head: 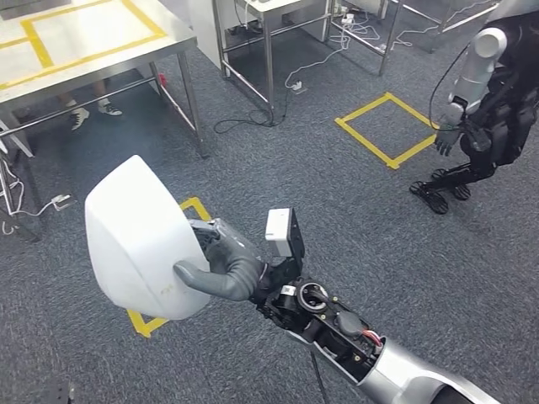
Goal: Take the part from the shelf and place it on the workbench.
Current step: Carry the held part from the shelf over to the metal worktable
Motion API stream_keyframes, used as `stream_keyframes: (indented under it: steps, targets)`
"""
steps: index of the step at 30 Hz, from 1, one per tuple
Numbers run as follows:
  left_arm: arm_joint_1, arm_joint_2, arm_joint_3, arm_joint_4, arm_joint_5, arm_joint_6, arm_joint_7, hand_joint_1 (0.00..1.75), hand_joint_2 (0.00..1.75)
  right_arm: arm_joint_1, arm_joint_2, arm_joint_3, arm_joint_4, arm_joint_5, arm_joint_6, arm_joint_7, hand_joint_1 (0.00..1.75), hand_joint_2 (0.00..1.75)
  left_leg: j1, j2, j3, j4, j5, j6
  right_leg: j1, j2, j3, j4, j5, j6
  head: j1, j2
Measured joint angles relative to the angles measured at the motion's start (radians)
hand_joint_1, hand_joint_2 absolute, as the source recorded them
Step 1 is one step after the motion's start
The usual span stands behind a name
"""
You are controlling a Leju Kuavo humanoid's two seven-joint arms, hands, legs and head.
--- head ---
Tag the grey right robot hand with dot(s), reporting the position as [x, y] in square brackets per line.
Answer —
[235, 273]

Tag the steel workbench table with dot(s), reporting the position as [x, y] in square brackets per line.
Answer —
[126, 56]

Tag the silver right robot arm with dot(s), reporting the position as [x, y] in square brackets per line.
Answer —
[404, 379]

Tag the yellow tape on workbench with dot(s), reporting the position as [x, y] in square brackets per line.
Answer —
[37, 44]

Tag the white power strip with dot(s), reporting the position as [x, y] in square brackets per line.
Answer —
[349, 19]
[61, 202]
[297, 86]

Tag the silver and black humanoid robot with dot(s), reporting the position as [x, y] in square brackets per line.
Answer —
[505, 128]

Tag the white plastic car part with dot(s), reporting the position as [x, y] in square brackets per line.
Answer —
[134, 240]

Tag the person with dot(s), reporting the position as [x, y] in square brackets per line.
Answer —
[80, 118]

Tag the steel frame table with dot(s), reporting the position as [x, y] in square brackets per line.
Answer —
[268, 56]
[390, 39]

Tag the yellow floor tape square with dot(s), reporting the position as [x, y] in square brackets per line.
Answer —
[143, 326]
[365, 143]

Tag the small red object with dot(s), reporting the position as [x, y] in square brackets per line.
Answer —
[163, 80]

